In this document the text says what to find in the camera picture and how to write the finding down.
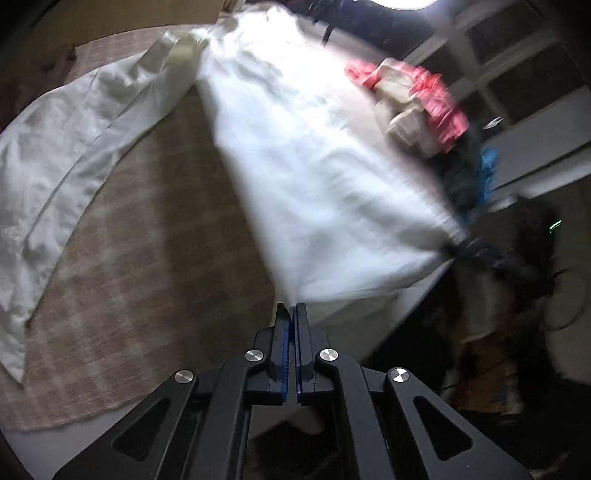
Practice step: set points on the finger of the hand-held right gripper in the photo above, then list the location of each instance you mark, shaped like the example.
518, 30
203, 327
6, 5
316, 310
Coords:
480, 258

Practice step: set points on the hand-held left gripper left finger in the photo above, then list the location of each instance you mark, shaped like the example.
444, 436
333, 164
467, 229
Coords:
282, 350

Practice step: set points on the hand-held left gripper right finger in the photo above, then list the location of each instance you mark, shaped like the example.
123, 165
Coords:
302, 350

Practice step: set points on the white linen shirt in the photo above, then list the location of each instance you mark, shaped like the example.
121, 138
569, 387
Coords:
314, 175

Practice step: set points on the dark garment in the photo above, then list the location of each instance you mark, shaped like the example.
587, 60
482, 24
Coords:
461, 180

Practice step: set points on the blue garment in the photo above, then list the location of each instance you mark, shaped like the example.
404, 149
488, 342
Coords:
488, 175

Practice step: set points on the beige plaid blanket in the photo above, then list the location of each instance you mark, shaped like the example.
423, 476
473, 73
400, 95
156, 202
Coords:
152, 277

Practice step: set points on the beige knit sweater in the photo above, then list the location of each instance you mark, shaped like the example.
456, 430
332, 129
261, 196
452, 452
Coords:
406, 122

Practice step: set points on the pink garment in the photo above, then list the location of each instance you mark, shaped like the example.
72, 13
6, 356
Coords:
438, 106

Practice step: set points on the black tripod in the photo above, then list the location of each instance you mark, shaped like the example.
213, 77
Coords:
328, 33

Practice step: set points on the white window frame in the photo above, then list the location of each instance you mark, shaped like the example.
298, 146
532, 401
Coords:
457, 37

